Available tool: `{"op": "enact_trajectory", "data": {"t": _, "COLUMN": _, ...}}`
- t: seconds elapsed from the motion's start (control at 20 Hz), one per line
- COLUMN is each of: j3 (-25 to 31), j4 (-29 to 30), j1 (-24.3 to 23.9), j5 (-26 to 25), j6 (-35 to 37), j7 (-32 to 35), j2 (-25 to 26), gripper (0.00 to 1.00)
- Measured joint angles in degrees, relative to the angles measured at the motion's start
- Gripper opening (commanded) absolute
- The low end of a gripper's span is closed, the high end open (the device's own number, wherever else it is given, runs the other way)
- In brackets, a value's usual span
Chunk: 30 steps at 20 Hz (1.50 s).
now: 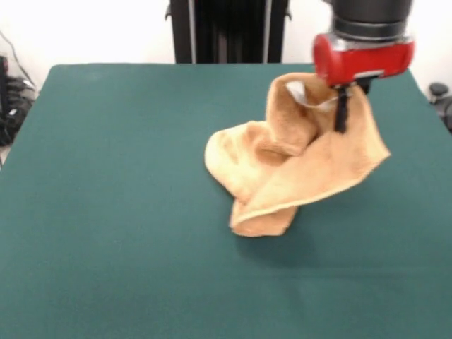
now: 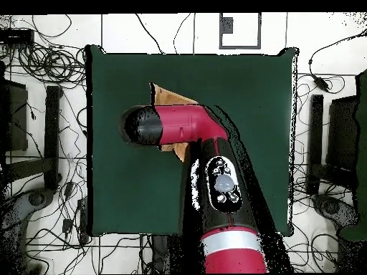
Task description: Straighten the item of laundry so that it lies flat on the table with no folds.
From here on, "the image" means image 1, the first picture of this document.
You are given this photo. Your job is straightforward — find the tan terry towel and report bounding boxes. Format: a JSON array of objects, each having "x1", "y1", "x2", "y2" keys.
[{"x1": 203, "y1": 71, "x2": 392, "y2": 238}]

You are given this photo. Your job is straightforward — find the black computer box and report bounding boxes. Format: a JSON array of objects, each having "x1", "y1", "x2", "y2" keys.
[{"x1": 0, "y1": 54, "x2": 8, "y2": 116}]

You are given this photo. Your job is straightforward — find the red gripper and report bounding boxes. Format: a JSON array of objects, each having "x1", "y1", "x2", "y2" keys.
[{"x1": 312, "y1": 33, "x2": 417, "y2": 134}]

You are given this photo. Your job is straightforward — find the office chair base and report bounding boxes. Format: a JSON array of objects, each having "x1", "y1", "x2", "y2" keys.
[
  {"x1": 429, "y1": 82, "x2": 452, "y2": 133},
  {"x1": 6, "y1": 76, "x2": 38, "y2": 148}
]

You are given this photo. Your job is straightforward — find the dark green table cloth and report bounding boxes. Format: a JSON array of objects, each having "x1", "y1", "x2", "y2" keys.
[{"x1": 0, "y1": 62, "x2": 452, "y2": 339}]

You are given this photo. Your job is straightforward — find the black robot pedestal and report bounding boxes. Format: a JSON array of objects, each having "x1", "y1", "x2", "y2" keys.
[{"x1": 165, "y1": 0, "x2": 293, "y2": 64}]

